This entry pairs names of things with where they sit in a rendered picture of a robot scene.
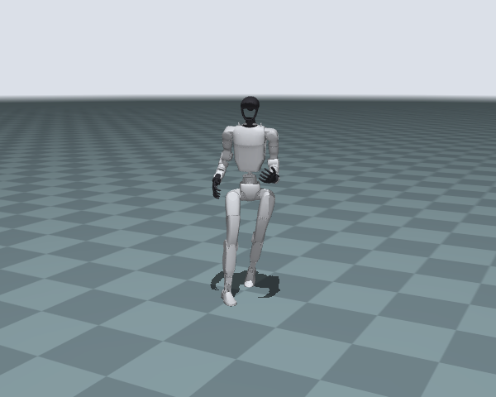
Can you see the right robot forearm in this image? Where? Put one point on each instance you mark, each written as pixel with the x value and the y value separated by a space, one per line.
pixel 222 166

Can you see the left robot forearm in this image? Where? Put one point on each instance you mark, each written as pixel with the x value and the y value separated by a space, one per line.
pixel 276 169

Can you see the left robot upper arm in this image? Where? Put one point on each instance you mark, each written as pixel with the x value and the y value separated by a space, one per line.
pixel 273 137

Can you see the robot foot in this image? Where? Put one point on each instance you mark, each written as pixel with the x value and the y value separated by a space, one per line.
pixel 228 298
pixel 250 278

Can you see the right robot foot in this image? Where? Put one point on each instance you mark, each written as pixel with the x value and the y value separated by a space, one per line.
pixel 228 298

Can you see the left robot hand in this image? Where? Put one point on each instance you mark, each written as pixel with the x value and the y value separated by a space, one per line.
pixel 272 178

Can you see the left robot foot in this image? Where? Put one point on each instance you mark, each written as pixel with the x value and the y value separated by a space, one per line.
pixel 250 278

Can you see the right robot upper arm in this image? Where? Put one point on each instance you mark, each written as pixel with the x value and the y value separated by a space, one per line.
pixel 227 139

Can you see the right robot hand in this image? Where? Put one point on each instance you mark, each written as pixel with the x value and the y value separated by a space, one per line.
pixel 215 182

